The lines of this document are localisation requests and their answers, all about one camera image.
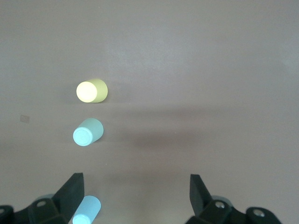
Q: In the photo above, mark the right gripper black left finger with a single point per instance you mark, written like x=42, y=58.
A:
x=67, y=200

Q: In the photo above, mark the light blue plastic cup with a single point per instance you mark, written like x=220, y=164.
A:
x=90, y=210

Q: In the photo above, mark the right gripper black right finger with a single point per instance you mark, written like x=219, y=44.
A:
x=201, y=200

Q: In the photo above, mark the yellow plastic cup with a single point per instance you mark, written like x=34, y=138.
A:
x=90, y=92

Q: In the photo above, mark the pale green plastic cup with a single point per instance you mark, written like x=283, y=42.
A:
x=90, y=131

